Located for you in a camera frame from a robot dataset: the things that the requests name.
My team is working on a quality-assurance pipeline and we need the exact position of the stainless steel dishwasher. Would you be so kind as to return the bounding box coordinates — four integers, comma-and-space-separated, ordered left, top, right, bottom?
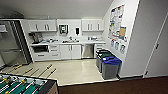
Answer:
81, 43, 96, 60

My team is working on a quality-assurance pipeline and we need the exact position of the white base cabinet door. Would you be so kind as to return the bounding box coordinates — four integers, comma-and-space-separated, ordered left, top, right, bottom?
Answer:
60, 44, 72, 61
70, 44, 82, 60

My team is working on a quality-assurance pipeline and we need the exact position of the stainless steel sink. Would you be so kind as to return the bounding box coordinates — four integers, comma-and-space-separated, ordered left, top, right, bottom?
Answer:
61, 39, 81, 44

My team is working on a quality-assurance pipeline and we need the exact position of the chrome sink faucet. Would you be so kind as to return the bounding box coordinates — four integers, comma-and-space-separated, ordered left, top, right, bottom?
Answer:
68, 35, 73, 42

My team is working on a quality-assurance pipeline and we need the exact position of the blue recycling bin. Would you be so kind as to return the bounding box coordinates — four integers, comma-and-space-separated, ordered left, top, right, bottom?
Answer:
97, 52, 116, 75

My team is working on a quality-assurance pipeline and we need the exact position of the grey paper towel dispenser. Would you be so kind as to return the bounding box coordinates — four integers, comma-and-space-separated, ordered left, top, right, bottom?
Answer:
58, 24, 69, 36

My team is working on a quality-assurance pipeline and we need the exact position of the blue lid trash bin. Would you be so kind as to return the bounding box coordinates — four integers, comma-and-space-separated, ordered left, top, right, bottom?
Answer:
101, 56, 123, 81

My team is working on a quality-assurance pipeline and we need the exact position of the tan cork board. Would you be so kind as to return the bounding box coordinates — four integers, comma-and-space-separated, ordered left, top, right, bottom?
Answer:
118, 26, 128, 38

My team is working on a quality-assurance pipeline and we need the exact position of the wide white cabinet drawer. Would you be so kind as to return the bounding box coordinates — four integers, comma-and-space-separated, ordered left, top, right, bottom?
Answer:
33, 52, 51, 62

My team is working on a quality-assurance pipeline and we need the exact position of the black built-in microwave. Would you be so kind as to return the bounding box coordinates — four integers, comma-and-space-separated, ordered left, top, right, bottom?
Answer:
32, 45, 50, 54

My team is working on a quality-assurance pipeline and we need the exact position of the dark coffee machine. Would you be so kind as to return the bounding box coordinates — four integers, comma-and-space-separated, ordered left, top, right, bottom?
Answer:
29, 32, 44, 45

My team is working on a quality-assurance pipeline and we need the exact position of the stainless steel refrigerator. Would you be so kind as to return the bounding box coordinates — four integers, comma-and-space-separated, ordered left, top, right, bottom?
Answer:
0, 19, 33, 68

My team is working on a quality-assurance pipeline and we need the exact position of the green foosball table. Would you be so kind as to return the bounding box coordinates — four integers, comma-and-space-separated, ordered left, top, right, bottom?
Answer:
0, 72, 60, 94

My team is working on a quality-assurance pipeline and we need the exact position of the white room door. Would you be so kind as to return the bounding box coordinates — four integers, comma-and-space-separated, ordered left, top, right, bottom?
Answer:
144, 0, 168, 79

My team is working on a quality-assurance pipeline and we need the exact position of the small blue wall notice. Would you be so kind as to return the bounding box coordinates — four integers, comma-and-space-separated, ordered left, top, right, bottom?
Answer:
110, 39, 115, 48

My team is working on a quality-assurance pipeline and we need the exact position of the small green wall notice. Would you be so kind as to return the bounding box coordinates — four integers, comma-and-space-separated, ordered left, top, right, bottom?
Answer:
114, 41, 120, 51

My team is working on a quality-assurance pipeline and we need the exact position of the small white wall notice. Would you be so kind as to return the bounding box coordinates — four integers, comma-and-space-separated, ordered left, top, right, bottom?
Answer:
119, 43, 126, 55

